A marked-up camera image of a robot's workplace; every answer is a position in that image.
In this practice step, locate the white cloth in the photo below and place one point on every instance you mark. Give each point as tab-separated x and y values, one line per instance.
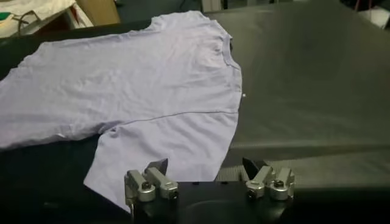
39	7

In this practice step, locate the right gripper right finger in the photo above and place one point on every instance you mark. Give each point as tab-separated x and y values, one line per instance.
274	185

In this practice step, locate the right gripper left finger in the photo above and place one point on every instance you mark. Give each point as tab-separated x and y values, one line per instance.
143	185

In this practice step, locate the lavender t-shirt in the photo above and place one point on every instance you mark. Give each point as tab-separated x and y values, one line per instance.
137	76

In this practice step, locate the black vinyl table cover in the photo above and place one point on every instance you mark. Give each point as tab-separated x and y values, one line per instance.
304	76

